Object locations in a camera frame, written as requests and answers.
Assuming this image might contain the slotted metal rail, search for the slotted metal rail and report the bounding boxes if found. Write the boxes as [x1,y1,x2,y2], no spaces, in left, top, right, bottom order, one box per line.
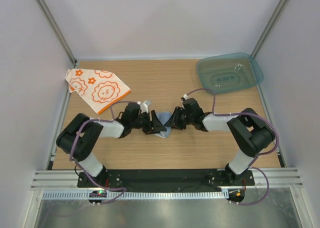
[42,189,229,201]

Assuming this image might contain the teal plastic tub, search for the teal plastic tub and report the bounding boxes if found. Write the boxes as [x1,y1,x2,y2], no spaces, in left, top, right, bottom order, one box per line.
[195,52,264,95]

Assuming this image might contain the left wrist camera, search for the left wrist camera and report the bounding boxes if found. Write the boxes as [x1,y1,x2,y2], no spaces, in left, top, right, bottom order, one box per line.
[139,100,151,113]

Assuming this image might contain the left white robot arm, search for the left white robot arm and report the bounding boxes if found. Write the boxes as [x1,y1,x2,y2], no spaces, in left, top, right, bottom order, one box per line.
[56,101,171,188]

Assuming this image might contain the blue terry towel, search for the blue terry towel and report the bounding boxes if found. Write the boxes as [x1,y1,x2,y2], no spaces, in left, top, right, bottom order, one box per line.
[155,111,172,139]

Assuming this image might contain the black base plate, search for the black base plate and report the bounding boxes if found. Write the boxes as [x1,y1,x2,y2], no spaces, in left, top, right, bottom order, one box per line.
[77,168,255,191]

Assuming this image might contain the white orange flower towel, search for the white orange flower towel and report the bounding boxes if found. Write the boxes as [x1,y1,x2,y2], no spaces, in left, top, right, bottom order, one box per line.
[65,68,131,115]

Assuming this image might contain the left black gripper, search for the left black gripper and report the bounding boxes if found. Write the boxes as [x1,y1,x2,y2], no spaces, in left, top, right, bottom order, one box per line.
[130,110,167,135]

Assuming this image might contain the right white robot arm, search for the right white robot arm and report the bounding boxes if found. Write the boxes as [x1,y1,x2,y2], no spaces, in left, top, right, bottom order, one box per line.
[165,98,279,186]

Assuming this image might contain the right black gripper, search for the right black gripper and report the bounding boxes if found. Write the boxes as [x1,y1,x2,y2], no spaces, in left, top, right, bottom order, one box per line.
[165,107,194,131]

